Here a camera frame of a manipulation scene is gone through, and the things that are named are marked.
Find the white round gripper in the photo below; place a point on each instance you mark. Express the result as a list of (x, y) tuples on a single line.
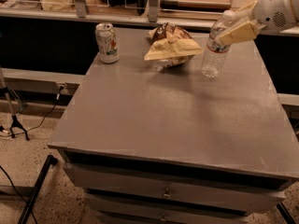
[(271, 10)]

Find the clear plastic water bottle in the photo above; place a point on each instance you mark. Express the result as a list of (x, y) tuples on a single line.
[(215, 53)]

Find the brown chip bag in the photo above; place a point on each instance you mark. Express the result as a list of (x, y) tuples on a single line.
[(171, 45)]

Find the white soda can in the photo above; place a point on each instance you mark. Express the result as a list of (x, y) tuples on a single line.
[(107, 42)]

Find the grey drawer cabinet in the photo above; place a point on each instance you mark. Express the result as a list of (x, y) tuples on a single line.
[(174, 147)]

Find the black metal leg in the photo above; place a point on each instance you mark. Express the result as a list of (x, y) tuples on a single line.
[(28, 209)]

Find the black tripod stand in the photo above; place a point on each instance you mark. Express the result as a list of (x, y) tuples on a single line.
[(15, 123)]

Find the grey metal bracket middle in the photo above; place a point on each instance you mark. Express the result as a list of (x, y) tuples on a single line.
[(153, 10)]

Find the grey metal bracket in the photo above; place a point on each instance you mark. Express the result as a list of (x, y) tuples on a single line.
[(153, 10), (81, 8)]

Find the grey metal bracket left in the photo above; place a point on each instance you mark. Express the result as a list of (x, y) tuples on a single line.
[(81, 8)]

